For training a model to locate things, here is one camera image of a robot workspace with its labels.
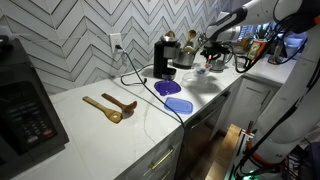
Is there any black power plug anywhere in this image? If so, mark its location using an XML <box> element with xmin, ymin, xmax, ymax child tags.
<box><xmin>114</xmin><ymin>43</ymin><xmax>126</xmax><ymax>54</ymax></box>

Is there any looped black appliance cord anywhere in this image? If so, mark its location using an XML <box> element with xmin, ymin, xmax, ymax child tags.
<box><xmin>119</xmin><ymin>63</ymin><xmax>155</xmax><ymax>87</ymax></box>

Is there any gray drawer with brass handle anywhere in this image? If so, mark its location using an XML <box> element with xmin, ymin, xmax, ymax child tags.
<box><xmin>114</xmin><ymin>127</ymin><xmax>185</xmax><ymax>180</ymax></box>
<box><xmin>146</xmin><ymin>159</ymin><xmax>179</xmax><ymax>180</ymax></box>

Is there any gray cabinet door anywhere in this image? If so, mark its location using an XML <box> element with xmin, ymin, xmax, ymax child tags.
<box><xmin>229</xmin><ymin>77</ymin><xmax>282</xmax><ymax>132</ymax></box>

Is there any orange and green package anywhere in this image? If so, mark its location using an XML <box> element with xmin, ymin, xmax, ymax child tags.
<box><xmin>246</xmin><ymin>38</ymin><xmax>268</xmax><ymax>62</ymax></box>

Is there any perforated metal frame rail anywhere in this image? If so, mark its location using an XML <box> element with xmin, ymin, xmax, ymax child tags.
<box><xmin>229</xmin><ymin>128</ymin><xmax>256</xmax><ymax>180</ymax></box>

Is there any small dark bowl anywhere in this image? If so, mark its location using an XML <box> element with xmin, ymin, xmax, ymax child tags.
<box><xmin>267</xmin><ymin>54</ymin><xmax>285</xmax><ymax>66</ymax></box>

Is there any small clear plastic container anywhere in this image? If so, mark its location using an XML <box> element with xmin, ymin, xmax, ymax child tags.
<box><xmin>193</xmin><ymin>62</ymin><xmax>213</xmax><ymax>79</ymax></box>

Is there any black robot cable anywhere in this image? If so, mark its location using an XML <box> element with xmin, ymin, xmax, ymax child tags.
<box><xmin>232</xmin><ymin>66</ymin><xmax>320</xmax><ymax>177</ymax></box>

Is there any long black power cable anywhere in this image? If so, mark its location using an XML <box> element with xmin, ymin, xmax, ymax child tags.
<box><xmin>119</xmin><ymin>49</ymin><xmax>188</xmax><ymax>179</ymax></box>

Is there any clear plastic food container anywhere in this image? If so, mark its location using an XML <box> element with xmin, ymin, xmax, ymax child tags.
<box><xmin>181</xmin><ymin>70</ymin><xmax>211</xmax><ymax>90</ymax></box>

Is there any light wooden slotted spoon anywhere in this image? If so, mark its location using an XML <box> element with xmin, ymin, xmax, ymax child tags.
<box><xmin>82</xmin><ymin>95</ymin><xmax>124</xmax><ymax>124</ymax></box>

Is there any gray dishwasher with bar handle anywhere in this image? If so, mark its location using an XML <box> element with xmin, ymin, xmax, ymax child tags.
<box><xmin>181</xmin><ymin>89</ymin><xmax>232</xmax><ymax>180</ymax></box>

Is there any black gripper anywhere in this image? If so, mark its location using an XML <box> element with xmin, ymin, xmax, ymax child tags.
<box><xmin>199</xmin><ymin>40</ymin><xmax>232</xmax><ymax>65</ymax></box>

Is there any steel utensil holder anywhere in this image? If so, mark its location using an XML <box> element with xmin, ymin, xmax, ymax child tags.
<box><xmin>172</xmin><ymin>48</ymin><xmax>197</xmax><ymax>70</ymax></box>

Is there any clear glass pitcher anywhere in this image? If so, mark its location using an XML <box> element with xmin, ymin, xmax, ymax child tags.
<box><xmin>208</xmin><ymin>53</ymin><xmax>235</xmax><ymax>72</ymax></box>

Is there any purple translucent plastic lid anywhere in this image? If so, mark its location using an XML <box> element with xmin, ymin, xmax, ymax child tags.
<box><xmin>153</xmin><ymin>79</ymin><xmax>183</xmax><ymax>97</ymax></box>

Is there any wooden cart top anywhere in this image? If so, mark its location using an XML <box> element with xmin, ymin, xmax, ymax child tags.
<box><xmin>204</xmin><ymin>123</ymin><xmax>243</xmax><ymax>180</ymax></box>

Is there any black microwave oven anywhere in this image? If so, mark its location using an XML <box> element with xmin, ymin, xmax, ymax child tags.
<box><xmin>0</xmin><ymin>36</ymin><xmax>71</xmax><ymax>180</ymax></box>

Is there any dark wooden spoon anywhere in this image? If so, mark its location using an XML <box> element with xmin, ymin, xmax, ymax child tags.
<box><xmin>101</xmin><ymin>92</ymin><xmax>138</xmax><ymax>113</ymax></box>

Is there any blue plastic lid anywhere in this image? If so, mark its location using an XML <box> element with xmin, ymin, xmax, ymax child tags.
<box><xmin>163</xmin><ymin>96</ymin><xmax>195</xmax><ymax>116</ymax></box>

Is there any white wall outlet plate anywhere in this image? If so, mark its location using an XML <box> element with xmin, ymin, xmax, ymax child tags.
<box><xmin>109</xmin><ymin>32</ymin><xmax>124</xmax><ymax>54</ymax></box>

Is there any wooden kitchen utensil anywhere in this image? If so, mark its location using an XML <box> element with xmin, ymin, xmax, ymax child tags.
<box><xmin>185</xmin><ymin>29</ymin><xmax>198</xmax><ymax>46</ymax></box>
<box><xmin>164</xmin><ymin>30</ymin><xmax>177</xmax><ymax>39</ymax></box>
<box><xmin>181</xmin><ymin>44</ymin><xmax>197</xmax><ymax>55</ymax></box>

